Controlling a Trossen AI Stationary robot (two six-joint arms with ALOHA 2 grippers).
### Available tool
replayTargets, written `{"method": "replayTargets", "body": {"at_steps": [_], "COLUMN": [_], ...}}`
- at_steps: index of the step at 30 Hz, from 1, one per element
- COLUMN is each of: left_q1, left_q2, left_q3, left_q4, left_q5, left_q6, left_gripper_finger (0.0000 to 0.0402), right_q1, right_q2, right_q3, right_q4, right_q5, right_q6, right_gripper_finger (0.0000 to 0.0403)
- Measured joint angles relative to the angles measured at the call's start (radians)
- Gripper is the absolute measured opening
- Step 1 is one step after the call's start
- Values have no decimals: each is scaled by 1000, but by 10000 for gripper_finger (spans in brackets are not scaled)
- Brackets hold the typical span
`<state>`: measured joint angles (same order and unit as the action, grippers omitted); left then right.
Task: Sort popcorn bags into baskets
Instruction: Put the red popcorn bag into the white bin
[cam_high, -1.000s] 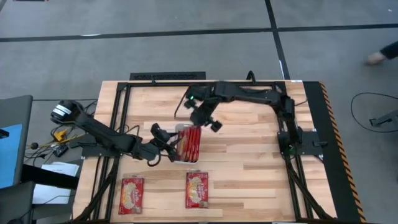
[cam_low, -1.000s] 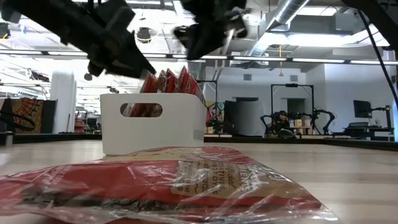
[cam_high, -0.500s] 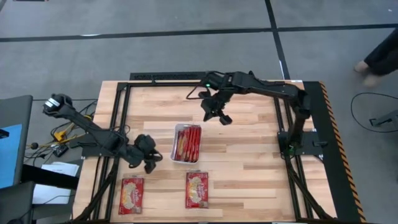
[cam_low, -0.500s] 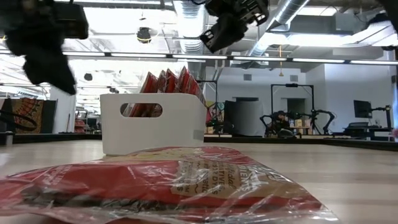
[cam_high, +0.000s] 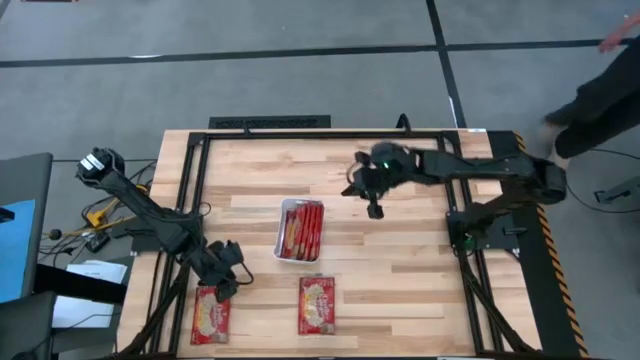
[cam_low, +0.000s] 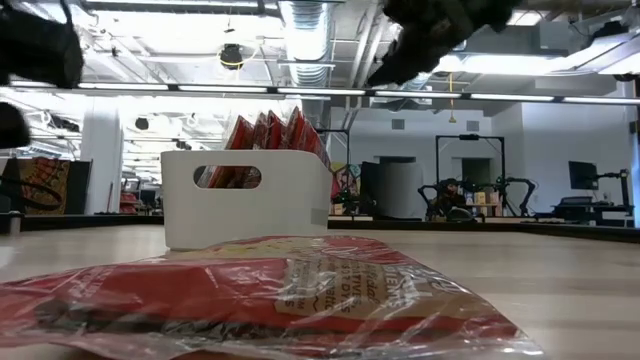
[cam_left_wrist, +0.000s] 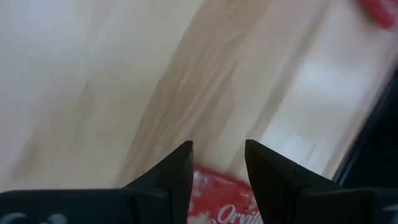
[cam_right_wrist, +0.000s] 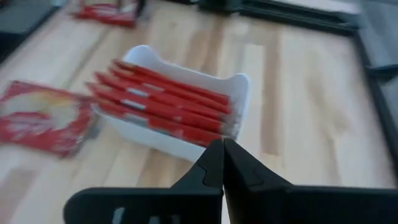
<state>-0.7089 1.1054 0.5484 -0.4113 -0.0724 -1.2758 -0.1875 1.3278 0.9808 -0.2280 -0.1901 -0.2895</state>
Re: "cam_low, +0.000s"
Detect yellow boxes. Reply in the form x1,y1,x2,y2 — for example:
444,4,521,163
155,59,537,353
464,190,501,206

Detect colourful painted board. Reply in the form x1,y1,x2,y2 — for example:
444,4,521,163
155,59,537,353
330,162,362,216

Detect thin black stand frame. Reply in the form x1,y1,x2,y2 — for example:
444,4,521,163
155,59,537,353
314,128,351,216

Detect black gantry frame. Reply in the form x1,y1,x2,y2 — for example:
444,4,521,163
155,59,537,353
434,133,506,219

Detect black monitor on arm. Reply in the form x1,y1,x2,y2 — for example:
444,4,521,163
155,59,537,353
568,160,599,191

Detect long strip light bar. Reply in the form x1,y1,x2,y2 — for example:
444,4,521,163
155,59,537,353
0,82,640,106

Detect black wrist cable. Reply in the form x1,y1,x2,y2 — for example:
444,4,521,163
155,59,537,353
0,175,65,212

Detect dark desk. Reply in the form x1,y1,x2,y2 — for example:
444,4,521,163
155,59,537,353
534,202,636,226

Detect orange patterned fabric panel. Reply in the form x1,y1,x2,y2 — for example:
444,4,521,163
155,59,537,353
0,157,94,216

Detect silver ventilation duct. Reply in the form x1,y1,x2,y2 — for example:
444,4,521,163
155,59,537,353
277,0,334,129

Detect yellow hanging pendant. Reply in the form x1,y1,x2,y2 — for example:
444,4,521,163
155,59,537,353
447,72,457,125

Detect white plastic basket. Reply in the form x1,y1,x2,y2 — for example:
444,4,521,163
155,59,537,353
160,149,334,251

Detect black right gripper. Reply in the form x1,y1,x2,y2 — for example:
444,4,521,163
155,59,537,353
367,0,521,87

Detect black monitor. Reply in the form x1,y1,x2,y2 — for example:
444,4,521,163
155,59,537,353
359,160,381,216

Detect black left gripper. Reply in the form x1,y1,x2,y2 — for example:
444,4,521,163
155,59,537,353
0,0,85,150

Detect white cylindrical bin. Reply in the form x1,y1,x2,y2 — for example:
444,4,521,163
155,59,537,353
378,157,425,219

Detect black ceiling dome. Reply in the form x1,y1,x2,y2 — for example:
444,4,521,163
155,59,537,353
219,43,245,70

